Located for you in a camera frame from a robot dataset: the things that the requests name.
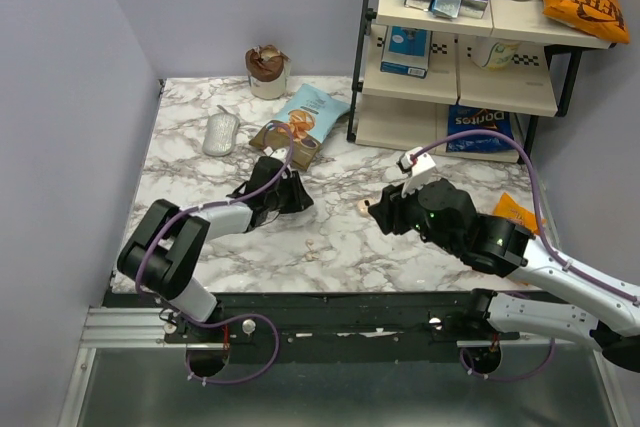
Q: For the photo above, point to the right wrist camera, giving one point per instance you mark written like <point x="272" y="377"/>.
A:
<point x="418" y="165"/>

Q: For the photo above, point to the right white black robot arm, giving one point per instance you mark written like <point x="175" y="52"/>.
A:
<point x="592" y="308"/>

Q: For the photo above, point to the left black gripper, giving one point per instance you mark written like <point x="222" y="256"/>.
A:
<point x="300" y="199"/>

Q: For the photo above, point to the orange snack bag on table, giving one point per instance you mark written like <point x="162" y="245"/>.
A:
<point x="508" y="208"/>

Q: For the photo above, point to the blue Doritos chip bag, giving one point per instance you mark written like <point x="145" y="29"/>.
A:
<point x="464" y="119"/>

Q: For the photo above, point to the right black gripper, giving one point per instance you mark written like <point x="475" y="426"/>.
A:
<point x="392" y="199"/>

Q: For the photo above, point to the aluminium rail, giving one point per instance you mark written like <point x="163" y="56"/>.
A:
<point x="124" y="328"/>

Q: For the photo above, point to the brown white paper cup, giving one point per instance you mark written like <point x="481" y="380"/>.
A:
<point x="268" y="69"/>

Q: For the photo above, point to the light blue chip bag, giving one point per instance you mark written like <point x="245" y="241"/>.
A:
<point x="307" y="118"/>

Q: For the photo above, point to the beige earbud charging case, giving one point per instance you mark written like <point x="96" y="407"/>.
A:
<point x="363" y="206"/>

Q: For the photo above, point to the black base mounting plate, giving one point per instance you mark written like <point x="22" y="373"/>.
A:
<point x="341" y="327"/>

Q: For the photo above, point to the silver glitter pouch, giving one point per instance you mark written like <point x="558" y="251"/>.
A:
<point x="220" y="133"/>

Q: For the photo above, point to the black frame beige shelf rack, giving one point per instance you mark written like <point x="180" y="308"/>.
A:
<point x="397" y="112"/>

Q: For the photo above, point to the blue box on shelf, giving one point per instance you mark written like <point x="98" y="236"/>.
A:
<point x="406" y="52"/>

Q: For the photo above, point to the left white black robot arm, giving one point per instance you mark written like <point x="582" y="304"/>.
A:
<point x="162" y="253"/>

